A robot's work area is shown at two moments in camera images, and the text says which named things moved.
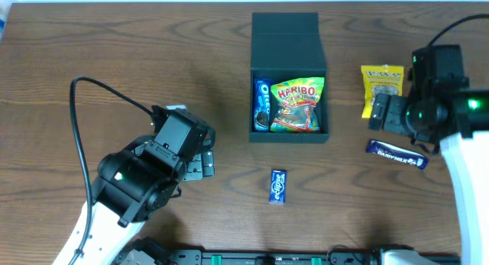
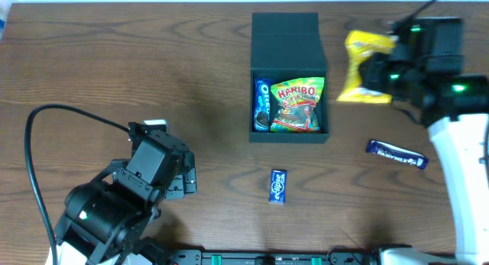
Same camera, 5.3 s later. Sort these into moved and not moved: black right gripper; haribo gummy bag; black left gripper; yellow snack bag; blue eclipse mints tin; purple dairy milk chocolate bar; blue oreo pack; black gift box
Moved: yellow snack bag; black right gripper; black left gripper
Not moved: black gift box; blue eclipse mints tin; blue oreo pack; purple dairy milk chocolate bar; haribo gummy bag
